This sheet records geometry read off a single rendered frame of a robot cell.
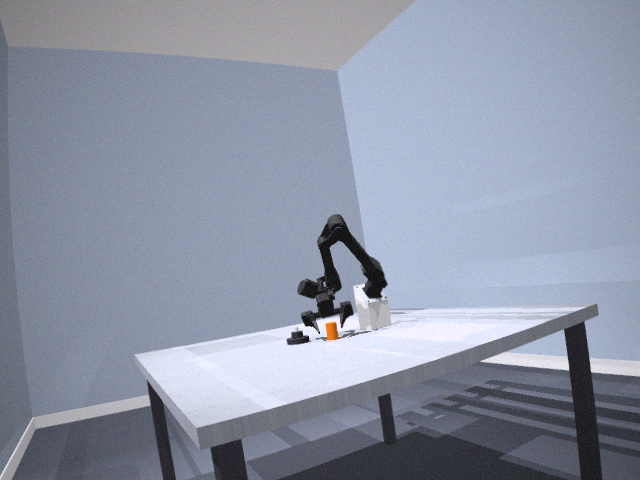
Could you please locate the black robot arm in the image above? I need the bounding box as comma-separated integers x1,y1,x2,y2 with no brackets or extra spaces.
297,214,388,312

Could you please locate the orange knob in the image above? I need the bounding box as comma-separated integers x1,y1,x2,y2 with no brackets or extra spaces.
325,321,339,340

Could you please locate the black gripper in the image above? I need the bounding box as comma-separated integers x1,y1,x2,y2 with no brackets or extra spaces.
301,301,354,334

